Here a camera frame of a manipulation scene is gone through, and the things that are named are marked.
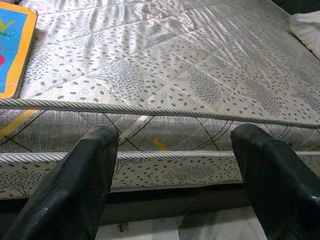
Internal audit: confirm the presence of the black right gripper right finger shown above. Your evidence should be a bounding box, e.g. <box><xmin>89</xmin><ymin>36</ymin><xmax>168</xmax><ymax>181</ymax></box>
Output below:
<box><xmin>229</xmin><ymin>123</ymin><xmax>320</xmax><ymax>240</ymax></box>

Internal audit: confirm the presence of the white pillow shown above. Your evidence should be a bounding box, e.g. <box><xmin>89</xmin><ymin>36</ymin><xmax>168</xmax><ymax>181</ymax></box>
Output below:
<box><xmin>288</xmin><ymin>11</ymin><xmax>320</xmax><ymax>61</ymax></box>

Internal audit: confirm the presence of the patterned grey white mattress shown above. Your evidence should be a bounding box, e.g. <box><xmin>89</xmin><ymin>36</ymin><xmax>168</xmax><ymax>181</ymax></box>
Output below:
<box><xmin>0</xmin><ymin>0</ymin><xmax>320</xmax><ymax>201</ymax></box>

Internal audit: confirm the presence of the orange blue picture book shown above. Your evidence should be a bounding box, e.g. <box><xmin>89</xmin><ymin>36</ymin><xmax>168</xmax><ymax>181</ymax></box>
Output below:
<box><xmin>0</xmin><ymin>1</ymin><xmax>39</xmax><ymax>99</ymax></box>

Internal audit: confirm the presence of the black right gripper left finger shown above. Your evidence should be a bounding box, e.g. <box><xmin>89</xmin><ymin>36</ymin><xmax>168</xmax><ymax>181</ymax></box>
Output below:
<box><xmin>2</xmin><ymin>124</ymin><xmax>121</xmax><ymax>240</ymax></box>

